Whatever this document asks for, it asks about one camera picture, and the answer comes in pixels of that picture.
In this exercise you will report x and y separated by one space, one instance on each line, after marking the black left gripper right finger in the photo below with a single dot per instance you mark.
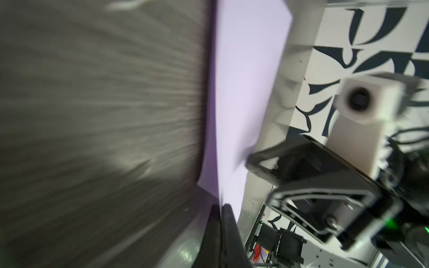
233 254

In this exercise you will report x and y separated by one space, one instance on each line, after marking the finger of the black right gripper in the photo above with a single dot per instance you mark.
304 164

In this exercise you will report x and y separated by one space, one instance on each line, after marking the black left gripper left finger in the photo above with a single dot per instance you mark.
209 255

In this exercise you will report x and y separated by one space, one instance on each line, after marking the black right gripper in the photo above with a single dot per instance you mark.
401 235

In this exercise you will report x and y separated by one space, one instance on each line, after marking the lilac square paper sheet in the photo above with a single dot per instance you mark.
247 44

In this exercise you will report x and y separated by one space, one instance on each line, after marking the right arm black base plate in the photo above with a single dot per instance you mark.
271 247

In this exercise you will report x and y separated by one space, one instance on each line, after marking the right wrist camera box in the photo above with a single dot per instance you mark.
368 106

